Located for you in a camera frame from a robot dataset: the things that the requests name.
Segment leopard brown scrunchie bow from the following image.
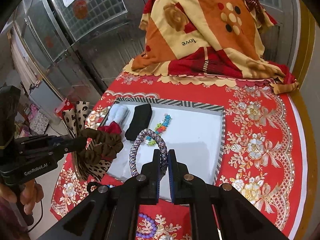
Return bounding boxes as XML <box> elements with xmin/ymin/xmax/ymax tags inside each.
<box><xmin>62</xmin><ymin>100</ymin><xmax>124</xmax><ymax>183</ymax></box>

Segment red bow hair clip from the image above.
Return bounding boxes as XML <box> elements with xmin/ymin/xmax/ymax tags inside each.
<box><xmin>97</xmin><ymin>121</ymin><xmax>123</xmax><ymax>162</ymax></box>

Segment purple bead bracelet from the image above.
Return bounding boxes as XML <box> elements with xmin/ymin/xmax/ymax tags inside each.
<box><xmin>135</xmin><ymin>212</ymin><xmax>158</xmax><ymax>240</ymax></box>

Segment silver purple woven bangle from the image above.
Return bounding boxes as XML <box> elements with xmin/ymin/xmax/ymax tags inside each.
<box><xmin>129</xmin><ymin>128</ymin><xmax>168</xmax><ymax>179</ymax></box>

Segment colourful bead bracelet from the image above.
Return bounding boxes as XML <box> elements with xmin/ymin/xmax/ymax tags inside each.
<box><xmin>145</xmin><ymin>113</ymin><xmax>173</xmax><ymax>147</ymax></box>

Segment person's left hand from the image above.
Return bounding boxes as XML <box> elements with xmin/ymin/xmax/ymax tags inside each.
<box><xmin>1</xmin><ymin>179</ymin><xmax>44</xmax><ymax>215</ymax></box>

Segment red gift bag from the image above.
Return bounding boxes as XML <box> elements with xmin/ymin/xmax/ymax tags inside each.
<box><xmin>54</xmin><ymin>98</ymin><xmax>75</xmax><ymax>119</ymax></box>

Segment white rolled cloth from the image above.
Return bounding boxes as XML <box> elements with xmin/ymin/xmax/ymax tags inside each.
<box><xmin>105</xmin><ymin>103</ymin><xmax>129</xmax><ymax>126</ymax></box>

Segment black folded cloth headband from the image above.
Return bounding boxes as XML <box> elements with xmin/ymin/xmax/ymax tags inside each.
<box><xmin>125</xmin><ymin>103</ymin><xmax>152</xmax><ymax>141</ymax></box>

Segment red floral gold bedspread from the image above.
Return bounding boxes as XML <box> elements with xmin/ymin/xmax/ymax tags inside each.
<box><xmin>50</xmin><ymin>72</ymin><xmax>308</xmax><ymax>239</ymax></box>

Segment striped white tray box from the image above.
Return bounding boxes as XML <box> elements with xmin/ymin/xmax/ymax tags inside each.
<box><xmin>98</xmin><ymin>96</ymin><xmax>226</xmax><ymax>203</ymax></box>

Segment metal glass door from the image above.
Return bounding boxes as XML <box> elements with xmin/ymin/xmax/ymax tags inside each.
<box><xmin>13</xmin><ymin>0</ymin><xmax>147</xmax><ymax>103</ymax></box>

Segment orange red love blanket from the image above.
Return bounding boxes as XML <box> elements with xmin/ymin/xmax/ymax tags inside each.
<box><xmin>124</xmin><ymin>0</ymin><xmax>299</xmax><ymax>94</ymax></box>

